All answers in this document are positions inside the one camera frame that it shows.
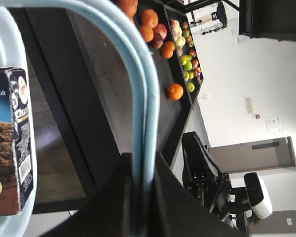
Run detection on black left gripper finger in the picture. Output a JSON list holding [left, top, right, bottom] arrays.
[[43, 153, 143, 237]]

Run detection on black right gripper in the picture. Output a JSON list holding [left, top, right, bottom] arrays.
[[144, 131, 239, 237]]

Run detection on chocolate cookie box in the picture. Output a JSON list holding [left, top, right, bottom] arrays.
[[0, 66, 34, 216]]

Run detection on light blue plastic basket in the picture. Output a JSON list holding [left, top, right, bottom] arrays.
[[0, 0, 161, 237]]

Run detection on orange fruit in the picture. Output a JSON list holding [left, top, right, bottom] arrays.
[[167, 83, 184, 101]]

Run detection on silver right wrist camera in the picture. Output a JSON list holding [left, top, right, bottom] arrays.
[[244, 172, 273, 219]]

